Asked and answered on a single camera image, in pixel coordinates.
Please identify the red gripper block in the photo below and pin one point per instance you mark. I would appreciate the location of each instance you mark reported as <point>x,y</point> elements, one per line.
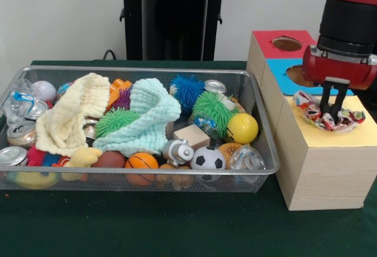
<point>338,71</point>

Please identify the white cloth with colourful print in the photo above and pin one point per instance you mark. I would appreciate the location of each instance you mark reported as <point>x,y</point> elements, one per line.
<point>309,109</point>

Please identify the light blue cloth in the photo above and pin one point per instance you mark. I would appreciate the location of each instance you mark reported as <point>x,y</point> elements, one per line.
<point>147,106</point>

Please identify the cream waffle cloth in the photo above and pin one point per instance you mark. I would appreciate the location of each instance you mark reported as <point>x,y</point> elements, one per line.
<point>73,106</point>

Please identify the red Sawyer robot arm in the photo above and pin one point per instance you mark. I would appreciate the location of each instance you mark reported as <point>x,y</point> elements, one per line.
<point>350,18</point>

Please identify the wooden box with three holes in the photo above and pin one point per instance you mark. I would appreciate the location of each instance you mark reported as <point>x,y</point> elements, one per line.
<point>324,174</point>

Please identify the shallow clear plastic bin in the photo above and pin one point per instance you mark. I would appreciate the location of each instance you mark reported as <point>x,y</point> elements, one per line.
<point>117,180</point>

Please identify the yellow ball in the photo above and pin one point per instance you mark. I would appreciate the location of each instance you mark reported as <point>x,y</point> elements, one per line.
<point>243,128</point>

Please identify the green spiky ball with eyes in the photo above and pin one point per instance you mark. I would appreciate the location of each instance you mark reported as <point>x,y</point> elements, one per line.
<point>212,106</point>

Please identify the small soccer ball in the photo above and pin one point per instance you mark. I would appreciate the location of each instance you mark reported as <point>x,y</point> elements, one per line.
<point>207,158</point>

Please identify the blue spiky ball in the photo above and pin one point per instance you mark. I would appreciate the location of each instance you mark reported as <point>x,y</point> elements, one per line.
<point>188,90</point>

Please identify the grey toy robot figure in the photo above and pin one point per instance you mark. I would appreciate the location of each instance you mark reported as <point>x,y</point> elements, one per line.
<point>176,151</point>

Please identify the small orange basketball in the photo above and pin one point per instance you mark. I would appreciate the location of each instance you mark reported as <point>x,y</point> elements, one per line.
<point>141,161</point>

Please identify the small green spiky ball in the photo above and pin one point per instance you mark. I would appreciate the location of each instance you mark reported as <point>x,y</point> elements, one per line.
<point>113,121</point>

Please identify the white baseball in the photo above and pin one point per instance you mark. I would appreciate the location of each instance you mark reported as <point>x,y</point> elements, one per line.
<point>44,90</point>

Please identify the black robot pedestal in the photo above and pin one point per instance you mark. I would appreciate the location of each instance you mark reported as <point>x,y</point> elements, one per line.
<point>176,18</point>

